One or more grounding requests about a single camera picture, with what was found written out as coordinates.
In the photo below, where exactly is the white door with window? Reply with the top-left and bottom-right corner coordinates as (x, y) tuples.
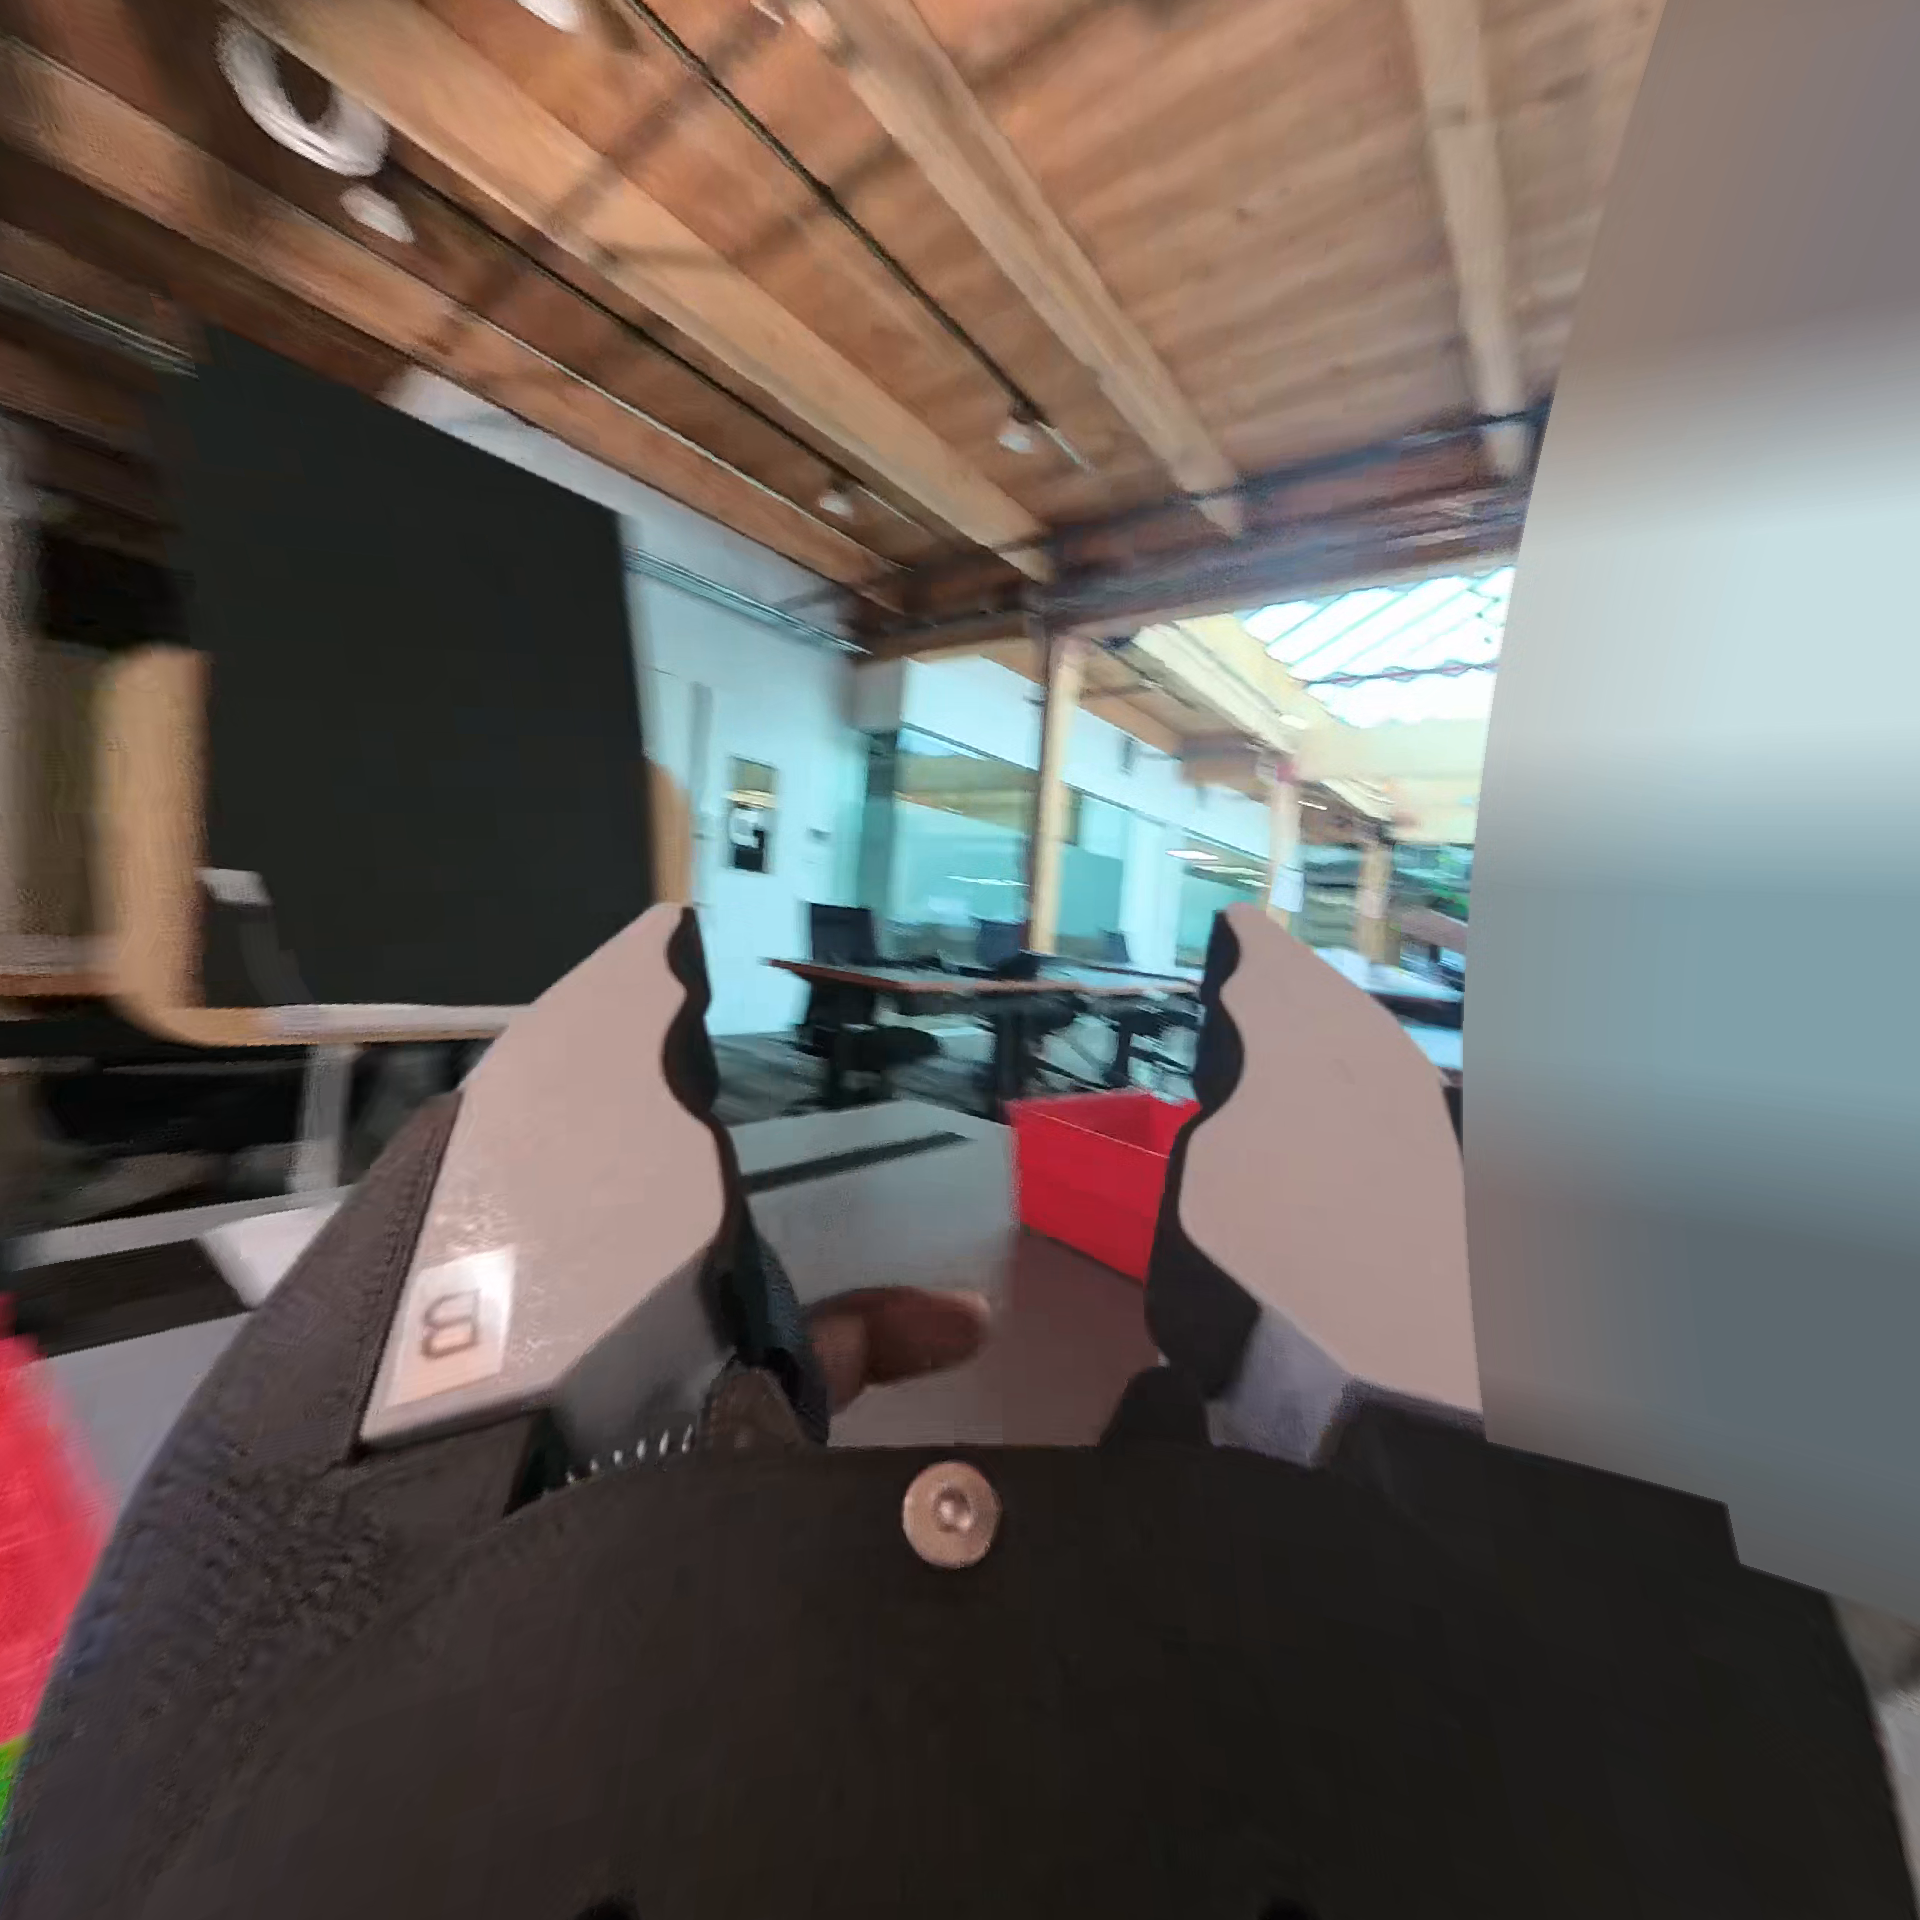
(689, 673), (872, 1037)

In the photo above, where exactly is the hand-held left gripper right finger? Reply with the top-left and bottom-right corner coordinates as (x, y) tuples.
(1148, 903), (1487, 1468)

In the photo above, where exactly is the person's left hand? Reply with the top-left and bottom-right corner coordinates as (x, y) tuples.
(809, 1286), (993, 1415)

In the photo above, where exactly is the wooden office desk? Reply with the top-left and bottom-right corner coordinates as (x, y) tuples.
(766, 950), (1201, 1124)

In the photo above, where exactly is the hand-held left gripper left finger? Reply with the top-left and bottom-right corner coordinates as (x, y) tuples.
(358, 903), (749, 1480)

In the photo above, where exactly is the white coiled cable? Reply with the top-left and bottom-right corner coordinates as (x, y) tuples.
(216, 23), (392, 167)

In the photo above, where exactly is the wooden book stand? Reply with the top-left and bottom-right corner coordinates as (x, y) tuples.
(88, 644), (695, 1309)

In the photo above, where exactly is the wooden pillar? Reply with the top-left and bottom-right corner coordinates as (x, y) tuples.
(1031, 631), (1086, 961)

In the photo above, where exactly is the red plastic bin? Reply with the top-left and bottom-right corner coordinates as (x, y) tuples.
(1006, 1092), (1201, 1286)
(0, 1328), (118, 1741)

